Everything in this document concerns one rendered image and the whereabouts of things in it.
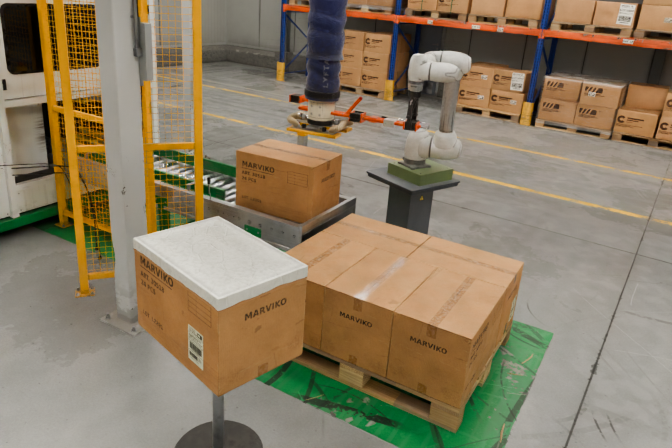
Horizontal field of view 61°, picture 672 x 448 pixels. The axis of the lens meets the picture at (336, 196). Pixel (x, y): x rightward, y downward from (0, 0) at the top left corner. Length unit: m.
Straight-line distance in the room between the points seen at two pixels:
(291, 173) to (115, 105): 1.14
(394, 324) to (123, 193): 1.65
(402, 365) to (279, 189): 1.44
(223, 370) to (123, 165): 1.56
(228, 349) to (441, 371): 1.21
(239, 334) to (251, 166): 1.92
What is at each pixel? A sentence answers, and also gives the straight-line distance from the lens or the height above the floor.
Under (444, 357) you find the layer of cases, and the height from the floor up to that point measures 0.40.
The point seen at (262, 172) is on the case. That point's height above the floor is 0.84.
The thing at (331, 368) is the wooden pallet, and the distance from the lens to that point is 3.32.
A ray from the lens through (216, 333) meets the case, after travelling 2.04.
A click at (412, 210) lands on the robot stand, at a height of 0.53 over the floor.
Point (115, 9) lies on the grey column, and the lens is 3.19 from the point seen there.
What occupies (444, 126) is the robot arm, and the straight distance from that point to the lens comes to 4.06.
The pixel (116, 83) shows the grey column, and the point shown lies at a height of 1.47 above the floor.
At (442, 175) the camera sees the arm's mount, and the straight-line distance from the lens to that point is 4.18.
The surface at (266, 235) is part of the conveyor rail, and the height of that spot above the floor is 0.47.
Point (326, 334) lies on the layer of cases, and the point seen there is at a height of 0.26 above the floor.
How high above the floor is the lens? 2.02
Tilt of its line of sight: 20 degrees down
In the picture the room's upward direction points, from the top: 4 degrees clockwise
